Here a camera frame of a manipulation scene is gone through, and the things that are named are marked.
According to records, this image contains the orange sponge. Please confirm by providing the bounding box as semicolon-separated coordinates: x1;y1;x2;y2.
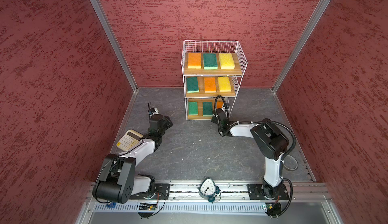
187;52;202;69
204;77;217;93
216;101;224;109

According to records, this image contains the dark green sponge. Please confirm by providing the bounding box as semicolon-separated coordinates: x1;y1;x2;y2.
187;77;200;93
203;53;218;70
203;102;214;117

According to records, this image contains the light green sponge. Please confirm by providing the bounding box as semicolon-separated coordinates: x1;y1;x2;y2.
188;101;199;116

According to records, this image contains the yellow sponge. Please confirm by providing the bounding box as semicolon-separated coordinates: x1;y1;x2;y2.
219;53;235;69
217;77;232;93

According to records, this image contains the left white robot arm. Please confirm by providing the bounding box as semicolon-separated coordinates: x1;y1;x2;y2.
93;114;173;204

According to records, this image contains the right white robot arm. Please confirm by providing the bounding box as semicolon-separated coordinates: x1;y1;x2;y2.
212;108;289;199

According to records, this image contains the bottom wooden shelf board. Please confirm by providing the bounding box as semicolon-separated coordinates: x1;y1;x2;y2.
186;97;215;120

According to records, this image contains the wooden shelf board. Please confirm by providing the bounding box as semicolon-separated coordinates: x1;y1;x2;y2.
186;97;215;120
183;53;248;77
185;76;239;98

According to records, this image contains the middle wooden shelf board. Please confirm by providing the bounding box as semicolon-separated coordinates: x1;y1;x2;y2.
185;76;239;98

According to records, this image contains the top wooden shelf board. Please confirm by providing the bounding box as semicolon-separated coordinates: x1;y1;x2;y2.
183;53;248;77

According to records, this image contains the beige calculator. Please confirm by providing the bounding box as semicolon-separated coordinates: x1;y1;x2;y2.
116;130;143;152

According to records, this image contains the white kitchen timer dial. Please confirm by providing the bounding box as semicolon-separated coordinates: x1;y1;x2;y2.
199;177;222;203

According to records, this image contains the blue stapler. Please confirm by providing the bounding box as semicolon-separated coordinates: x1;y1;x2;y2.
106;202;116;209

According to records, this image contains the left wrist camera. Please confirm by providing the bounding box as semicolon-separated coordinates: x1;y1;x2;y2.
148;101;159;118

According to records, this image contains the white wire shelf rack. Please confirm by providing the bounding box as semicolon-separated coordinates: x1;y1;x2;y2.
181;40;248;121

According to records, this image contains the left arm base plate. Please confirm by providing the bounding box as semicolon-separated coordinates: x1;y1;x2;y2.
129;183;171;200

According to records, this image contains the aluminium mounting rail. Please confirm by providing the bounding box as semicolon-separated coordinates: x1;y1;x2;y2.
129;181;332;204

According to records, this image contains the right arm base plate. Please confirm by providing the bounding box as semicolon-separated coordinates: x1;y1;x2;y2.
247;184;289;201

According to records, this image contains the black corrugated cable hose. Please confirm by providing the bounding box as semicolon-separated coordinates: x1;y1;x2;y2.
213;94;297;217

